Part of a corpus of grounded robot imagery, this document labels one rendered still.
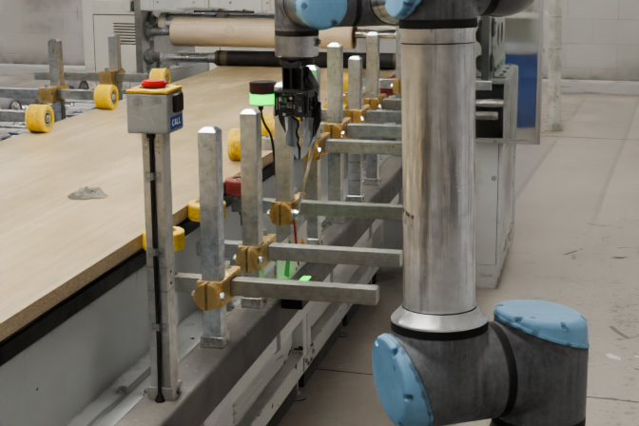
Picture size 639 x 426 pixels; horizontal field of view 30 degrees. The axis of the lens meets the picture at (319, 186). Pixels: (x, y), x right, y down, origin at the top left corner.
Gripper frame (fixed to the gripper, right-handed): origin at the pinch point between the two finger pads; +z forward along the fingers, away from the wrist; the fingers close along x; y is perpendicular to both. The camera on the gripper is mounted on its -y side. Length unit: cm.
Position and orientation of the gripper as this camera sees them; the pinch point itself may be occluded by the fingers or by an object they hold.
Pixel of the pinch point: (300, 152)
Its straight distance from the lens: 249.3
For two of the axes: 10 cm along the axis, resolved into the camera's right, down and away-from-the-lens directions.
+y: -2.4, 2.0, -9.5
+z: 0.1, 9.8, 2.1
